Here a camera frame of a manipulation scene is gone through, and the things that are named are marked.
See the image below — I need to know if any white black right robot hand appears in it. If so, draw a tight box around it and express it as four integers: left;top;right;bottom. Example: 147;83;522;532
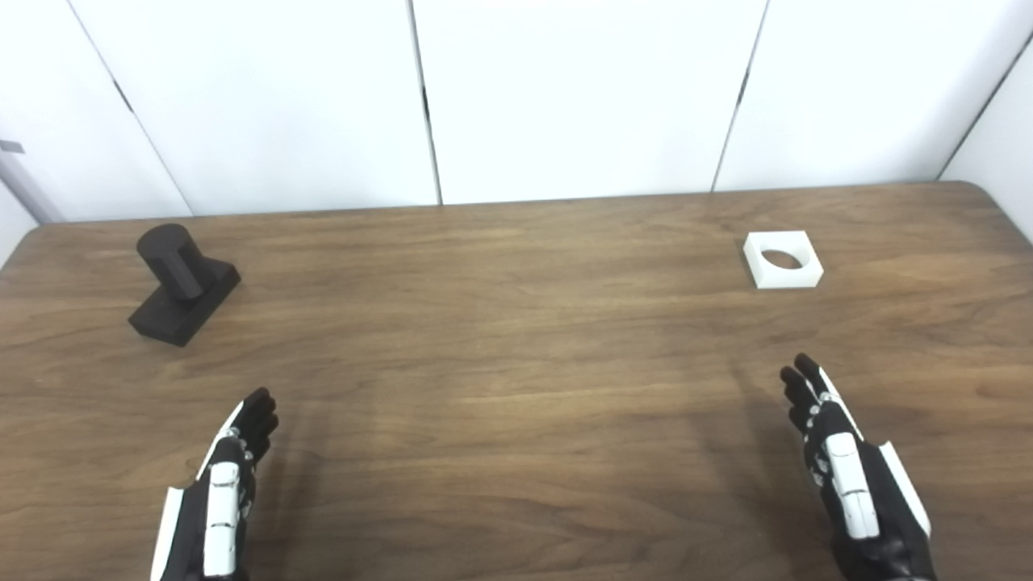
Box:
780;353;937;581

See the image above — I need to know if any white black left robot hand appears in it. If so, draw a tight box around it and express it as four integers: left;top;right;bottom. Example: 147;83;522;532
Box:
151;387;279;581

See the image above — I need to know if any black peg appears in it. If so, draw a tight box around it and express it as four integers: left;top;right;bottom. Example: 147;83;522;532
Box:
128;224;241;348

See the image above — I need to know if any grey wall post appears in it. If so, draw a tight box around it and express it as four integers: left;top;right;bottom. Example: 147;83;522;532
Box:
0;140;65;224

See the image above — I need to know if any white square piece with hole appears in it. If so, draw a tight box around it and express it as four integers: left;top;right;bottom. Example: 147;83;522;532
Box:
742;230;825;290

